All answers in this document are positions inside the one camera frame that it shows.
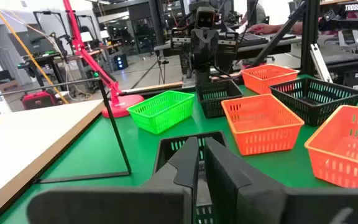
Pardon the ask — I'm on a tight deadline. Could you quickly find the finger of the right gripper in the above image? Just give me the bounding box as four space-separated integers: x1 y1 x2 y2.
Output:
190 27 205 65
204 27 219 65

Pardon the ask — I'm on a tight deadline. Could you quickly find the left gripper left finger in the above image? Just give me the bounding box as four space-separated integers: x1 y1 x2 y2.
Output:
26 136 200 224

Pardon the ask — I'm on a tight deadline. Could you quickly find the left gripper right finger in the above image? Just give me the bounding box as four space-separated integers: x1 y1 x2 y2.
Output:
203 136 358 224

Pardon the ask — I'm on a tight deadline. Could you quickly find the black slotted plastic basket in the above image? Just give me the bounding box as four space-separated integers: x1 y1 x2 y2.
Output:
196 79 244 119
153 130 229 224
268 77 358 128

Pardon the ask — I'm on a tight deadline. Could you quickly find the orange slotted plastic basket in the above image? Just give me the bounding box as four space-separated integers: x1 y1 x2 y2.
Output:
304 105 358 189
221 93 305 156
240 63 300 95

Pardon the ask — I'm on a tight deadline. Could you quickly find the green slotted plastic basket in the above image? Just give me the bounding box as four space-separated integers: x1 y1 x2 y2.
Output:
126 90 196 135

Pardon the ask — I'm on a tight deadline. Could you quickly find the person's forearm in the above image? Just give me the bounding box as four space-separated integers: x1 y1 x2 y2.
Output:
277 21 304 35

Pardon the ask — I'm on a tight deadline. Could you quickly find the black keyboard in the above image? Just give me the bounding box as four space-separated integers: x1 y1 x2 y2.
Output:
238 32 270 47

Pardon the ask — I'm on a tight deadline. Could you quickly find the person's hand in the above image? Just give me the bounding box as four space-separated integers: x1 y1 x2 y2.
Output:
246 23 280 35

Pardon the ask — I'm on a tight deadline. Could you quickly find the person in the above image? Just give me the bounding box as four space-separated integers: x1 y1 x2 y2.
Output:
244 1 269 26

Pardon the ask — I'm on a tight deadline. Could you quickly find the grey office desk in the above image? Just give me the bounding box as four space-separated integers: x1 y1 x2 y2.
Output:
153 32 303 60

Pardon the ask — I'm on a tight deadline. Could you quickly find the green table mat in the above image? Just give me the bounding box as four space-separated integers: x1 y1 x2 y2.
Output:
0 73 358 224

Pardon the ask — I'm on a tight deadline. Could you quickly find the blue-lit computer tower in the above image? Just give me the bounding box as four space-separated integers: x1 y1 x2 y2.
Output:
114 53 129 71

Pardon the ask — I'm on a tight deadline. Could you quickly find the red desk lamp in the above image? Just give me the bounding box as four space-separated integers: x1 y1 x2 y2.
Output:
61 0 145 119

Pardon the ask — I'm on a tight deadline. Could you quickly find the silver diagonal brace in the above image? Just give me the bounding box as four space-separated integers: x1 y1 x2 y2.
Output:
309 43 334 84

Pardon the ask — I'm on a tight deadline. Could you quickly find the red tool case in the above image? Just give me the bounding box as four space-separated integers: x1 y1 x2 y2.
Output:
20 90 59 111

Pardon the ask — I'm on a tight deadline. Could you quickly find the black equipment cabinet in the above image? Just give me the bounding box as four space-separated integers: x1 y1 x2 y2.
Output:
326 58 358 104

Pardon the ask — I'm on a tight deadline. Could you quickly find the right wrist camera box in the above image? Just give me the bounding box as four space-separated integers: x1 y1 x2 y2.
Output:
195 6 216 29

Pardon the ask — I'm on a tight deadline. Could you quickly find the yellow hanging cable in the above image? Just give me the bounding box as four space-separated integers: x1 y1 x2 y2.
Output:
0 0 70 105

